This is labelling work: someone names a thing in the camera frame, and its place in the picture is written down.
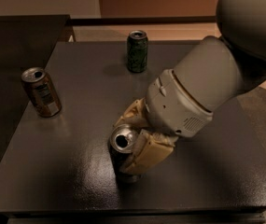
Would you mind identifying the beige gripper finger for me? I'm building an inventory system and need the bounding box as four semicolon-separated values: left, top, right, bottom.
113;98;149;128
119;130;178;175

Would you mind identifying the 7up can dark green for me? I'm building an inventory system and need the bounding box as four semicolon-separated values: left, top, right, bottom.
108;124;140;184

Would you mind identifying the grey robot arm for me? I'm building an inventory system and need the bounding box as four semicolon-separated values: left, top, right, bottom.
115;0;266;175

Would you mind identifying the green soda can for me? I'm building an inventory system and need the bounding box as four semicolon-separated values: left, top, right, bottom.
127;30;148;73

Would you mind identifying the brown orange soda can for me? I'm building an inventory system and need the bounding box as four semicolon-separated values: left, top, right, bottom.
21;67;62;118

